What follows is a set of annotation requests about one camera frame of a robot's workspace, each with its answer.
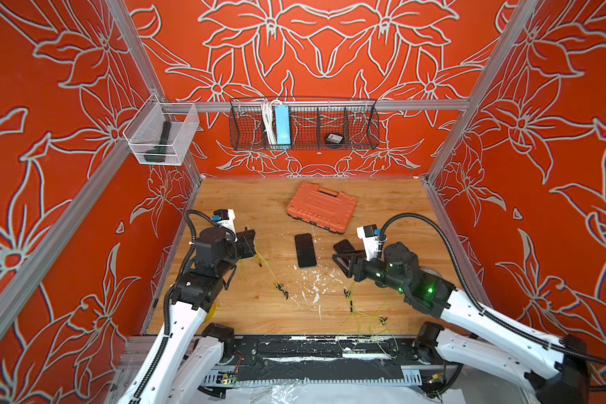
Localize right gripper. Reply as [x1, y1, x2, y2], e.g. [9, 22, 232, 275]
[334, 247, 412, 295]

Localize black phone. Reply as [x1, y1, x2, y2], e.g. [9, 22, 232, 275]
[295, 233, 316, 269]
[333, 239, 356, 254]

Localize yellow earphones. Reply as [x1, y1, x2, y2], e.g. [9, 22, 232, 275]
[239, 250, 291, 301]
[337, 281, 399, 360]

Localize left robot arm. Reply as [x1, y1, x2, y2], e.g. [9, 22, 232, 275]
[119, 226, 256, 403]

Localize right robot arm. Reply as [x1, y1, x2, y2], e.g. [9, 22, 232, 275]
[333, 242, 590, 403]

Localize orange tool case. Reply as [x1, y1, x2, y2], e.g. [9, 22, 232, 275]
[286, 182, 357, 234]

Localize black flashlight in bin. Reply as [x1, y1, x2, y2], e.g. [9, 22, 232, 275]
[144, 121, 172, 163]

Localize clear plastic bin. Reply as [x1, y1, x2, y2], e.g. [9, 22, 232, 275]
[123, 94, 200, 166]

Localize blue box in basket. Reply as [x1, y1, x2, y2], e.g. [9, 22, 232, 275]
[274, 104, 291, 149]

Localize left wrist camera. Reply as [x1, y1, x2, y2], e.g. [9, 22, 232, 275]
[212, 209, 237, 241]

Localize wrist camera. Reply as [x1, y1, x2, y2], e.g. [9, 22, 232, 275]
[357, 224, 384, 261]
[212, 209, 237, 241]

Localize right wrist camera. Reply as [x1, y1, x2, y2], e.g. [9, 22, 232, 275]
[357, 224, 384, 261]

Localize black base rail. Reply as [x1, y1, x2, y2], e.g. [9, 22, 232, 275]
[189, 334, 461, 383]

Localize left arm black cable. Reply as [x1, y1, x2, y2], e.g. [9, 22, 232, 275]
[130, 209, 238, 404]

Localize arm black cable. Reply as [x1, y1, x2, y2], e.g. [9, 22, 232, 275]
[130, 209, 238, 404]
[378, 212, 606, 395]

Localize white cables in basket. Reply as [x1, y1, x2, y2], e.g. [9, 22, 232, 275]
[261, 100, 277, 147]

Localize black wire basket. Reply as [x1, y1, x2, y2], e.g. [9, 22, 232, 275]
[229, 97, 381, 152]

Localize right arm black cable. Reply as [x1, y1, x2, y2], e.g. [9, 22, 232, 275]
[378, 212, 606, 395]

